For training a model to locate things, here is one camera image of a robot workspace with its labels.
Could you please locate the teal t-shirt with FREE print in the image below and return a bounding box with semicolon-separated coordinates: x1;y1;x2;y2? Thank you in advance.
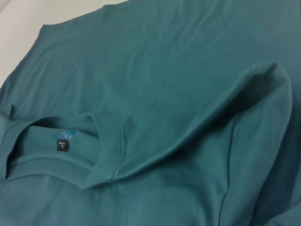
0;0;301;226

